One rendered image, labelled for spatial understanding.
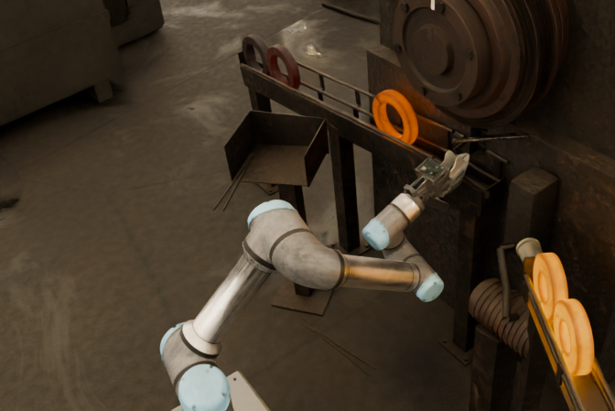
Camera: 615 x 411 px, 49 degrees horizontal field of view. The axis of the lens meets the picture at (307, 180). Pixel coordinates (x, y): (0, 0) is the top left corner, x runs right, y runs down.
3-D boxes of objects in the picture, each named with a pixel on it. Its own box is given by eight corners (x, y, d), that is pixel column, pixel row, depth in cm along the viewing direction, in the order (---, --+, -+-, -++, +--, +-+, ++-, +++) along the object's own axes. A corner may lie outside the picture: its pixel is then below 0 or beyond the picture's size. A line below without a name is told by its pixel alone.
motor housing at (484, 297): (486, 383, 215) (499, 265, 181) (543, 432, 200) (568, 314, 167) (457, 406, 209) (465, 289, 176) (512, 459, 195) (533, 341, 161)
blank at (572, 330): (572, 282, 142) (555, 284, 142) (599, 336, 129) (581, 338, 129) (565, 336, 150) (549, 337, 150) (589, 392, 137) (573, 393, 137)
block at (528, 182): (527, 231, 187) (536, 161, 172) (551, 245, 182) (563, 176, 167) (501, 248, 183) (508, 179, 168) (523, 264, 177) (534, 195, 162)
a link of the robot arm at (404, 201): (413, 228, 178) (393, 213, 183) (426, 217, 179) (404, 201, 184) (406, 211, 173) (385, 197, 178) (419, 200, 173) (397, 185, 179)
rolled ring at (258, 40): (262, 41, 253) (269, 38, 255) (237, 31, 267) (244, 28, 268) (271, 86, 263) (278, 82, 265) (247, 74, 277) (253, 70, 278)
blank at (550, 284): (550, 237, 155) (534, 239, 155) (572, 283, 141) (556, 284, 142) (544, 288, 163) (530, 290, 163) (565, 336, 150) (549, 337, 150)
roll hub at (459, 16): (406, 74, 178) (405, -28, 161) (487, 116, 159) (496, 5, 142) (391, 82, 176) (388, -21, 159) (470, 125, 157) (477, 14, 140)
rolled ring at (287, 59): (287, 52, 240) (296, 49, 241) (261, 41, 254) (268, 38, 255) (297, 99, 250) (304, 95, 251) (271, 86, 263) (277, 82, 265)
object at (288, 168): (277, 264, 265) (249, 110, 220) (341, 275, 257) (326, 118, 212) (257, 303, 250) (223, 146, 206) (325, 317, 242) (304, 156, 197)
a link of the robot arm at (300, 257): (308, 261, 141) (456, 276, 172) (285, 229, 149) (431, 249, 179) (284, 302, 145) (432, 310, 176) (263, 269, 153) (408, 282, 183)
